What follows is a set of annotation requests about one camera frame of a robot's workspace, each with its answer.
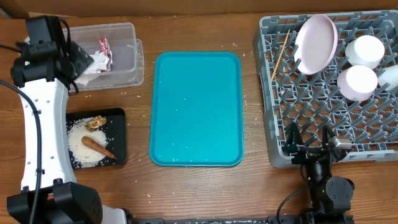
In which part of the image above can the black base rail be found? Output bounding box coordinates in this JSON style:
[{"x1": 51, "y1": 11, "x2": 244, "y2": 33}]
[{"x1": 127, "y1": 215, "x2": 355, "y2": 224}]

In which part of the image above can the pile of white rice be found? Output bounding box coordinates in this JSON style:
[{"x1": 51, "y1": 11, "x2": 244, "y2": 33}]
[{"x1": 67, "y1": 118, "x2": 108, "y2": 168}]

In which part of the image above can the large white plate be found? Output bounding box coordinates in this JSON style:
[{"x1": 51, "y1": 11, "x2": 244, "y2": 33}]
[{"x1": 294, "y1": 14, "x2": 338, "y2": 75}]

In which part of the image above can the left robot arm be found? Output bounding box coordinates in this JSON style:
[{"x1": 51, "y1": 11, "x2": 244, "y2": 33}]
[{"x1": 7, "y1": 16, "x2": 134, "y2": 223}]

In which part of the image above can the black plastic tray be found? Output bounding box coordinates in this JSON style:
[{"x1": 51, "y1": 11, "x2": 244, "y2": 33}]
[{"x1": 66, "y1": 108, "x2": 127, "y2": 169}]

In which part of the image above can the white tissue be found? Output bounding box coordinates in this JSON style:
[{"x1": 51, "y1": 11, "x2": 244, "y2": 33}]
[{"x1": 75, "y1": 50, "x2": 110, "y2": 86}]

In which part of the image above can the teal serving tray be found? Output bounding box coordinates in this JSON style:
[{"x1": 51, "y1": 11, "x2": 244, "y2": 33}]
[{"x1": 149, "y1": 51, "x2": 244, "y2": 167}]

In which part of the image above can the grey dishwasher rack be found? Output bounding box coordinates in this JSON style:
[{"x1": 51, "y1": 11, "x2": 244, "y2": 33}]
[{"x1": 253, "y1": 10, "x2": 397, "y2": 168}]

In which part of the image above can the clear plastic bin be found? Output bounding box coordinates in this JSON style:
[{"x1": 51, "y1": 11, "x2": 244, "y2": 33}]
[{"x1": 63, "y1": 22, "x2": 144, "y2": 91}]

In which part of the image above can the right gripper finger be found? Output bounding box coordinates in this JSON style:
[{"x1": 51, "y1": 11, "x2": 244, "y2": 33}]
[
  {"x1": 322, "y1": 125, "x2": 336, "y2": 148},
  {"x1": 284, "y1": 122, "x2": 304, "y2": 152}
]

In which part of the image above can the carrot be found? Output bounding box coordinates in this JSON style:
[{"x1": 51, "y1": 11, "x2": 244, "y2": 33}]
[{"x1": 81, "y1": 136, "x2": 116, "y2": 159}]

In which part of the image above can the pink white bowl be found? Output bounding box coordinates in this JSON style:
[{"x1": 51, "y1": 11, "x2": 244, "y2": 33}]
[{"x1": 337, "y1": 65, "x2": 378, "y2": 101}]

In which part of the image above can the wooden chopstick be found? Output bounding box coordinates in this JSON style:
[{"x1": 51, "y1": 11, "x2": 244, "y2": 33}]
[{"x1": 271, "y1": 29, "x2": 290, "y2": 82}]

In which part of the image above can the red snack wrapper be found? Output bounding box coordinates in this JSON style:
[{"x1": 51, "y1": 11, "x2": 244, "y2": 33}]
[{"x1": 99, "y1": 38, "x2": 113, "y2": 72}]

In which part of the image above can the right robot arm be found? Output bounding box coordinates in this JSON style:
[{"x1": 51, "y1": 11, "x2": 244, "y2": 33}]
[{"x1": 276, "y1": 122, "x2": 355, "y2": 223}]

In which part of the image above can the white cup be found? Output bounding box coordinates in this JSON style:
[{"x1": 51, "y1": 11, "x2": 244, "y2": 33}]
[{"x1": 378, "y1": 65, "x2": 398, "y2": 91}]

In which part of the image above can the brown food scrap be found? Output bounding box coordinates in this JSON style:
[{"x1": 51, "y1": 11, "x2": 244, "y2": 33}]
[{"x1": 85, "y1": 116, "x2": 106, "y2": 132}]

